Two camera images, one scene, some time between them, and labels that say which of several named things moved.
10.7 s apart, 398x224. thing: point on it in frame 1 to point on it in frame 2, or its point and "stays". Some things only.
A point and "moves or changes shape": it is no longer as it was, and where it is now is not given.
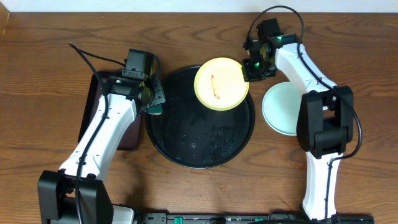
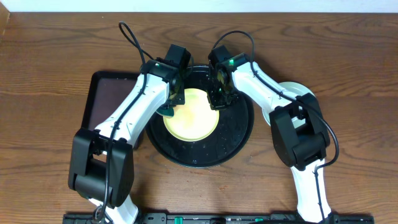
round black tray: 189,134 stays
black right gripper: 249,76 to 215,104
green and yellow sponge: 155,109 moves or changes shape
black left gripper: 156,94 to 175,94
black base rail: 249,218 stays
